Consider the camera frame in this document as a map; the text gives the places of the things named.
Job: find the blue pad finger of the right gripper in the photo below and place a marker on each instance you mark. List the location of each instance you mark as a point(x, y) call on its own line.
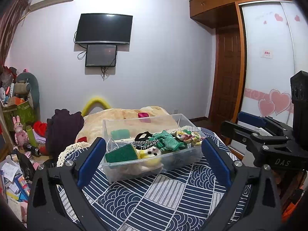
point(251, 119)

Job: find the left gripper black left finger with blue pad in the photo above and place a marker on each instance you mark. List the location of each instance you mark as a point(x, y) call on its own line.
point(56, 199)

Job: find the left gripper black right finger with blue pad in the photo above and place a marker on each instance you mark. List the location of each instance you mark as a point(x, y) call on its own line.
point(262, 210)

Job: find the floral fabric scrunchie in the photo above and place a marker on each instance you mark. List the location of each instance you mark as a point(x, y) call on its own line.
point(190, 138)

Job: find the green knitted soft toy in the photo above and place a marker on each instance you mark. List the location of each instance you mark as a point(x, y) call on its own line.
point(165, 142)

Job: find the green yellow sponge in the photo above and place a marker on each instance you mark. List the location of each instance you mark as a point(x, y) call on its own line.
point(122, 154)

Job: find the yellow felt bird ball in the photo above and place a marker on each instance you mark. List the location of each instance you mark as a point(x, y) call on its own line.
point(150, 156)

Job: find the black fabric pouch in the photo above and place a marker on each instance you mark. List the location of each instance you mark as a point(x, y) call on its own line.
point(144, 136)

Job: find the black white hair band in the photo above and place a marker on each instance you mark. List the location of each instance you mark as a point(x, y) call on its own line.
point(143, 145)

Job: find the white soft cloth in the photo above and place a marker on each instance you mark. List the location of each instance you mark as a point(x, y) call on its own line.
point(133, 171)

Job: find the brown wooden door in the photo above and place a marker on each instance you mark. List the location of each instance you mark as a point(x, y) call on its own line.
point(227, 76)

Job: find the blue white patterned tablecloth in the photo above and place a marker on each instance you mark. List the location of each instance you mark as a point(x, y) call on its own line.
point(181, 199)

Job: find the green cylinder bottle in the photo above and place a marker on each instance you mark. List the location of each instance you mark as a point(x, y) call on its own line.
point(31, 136)

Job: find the dark purple garment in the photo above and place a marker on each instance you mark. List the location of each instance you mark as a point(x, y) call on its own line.
point(62, 130)

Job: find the pink rabbit toy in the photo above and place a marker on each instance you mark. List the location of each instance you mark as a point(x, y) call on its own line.
point(21, 137)

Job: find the red plush item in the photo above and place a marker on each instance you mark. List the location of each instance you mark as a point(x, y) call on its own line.
point(40, 128)

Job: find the white wardrobe door pink hearts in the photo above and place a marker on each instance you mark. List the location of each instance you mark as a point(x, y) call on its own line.
point(276, 49)

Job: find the green cardboard box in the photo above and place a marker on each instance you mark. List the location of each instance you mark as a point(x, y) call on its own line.
point(26, 114)

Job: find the clear plastic storage box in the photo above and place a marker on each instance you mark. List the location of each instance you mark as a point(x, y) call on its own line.
point(170, 160)

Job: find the beige patchwork plush blanket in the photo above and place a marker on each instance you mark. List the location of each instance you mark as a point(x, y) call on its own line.
point(151, 118)

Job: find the yellow curved plush tube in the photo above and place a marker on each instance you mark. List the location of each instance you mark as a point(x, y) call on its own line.
point(93, 102)

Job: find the grey green plush toy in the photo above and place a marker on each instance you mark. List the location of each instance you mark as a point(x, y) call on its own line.
point(26, 85)

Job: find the small black wall monitor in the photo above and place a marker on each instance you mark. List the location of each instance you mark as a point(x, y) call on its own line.
point(101, 55)

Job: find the black wall television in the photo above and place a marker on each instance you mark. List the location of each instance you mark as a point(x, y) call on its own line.
point(104, 28)

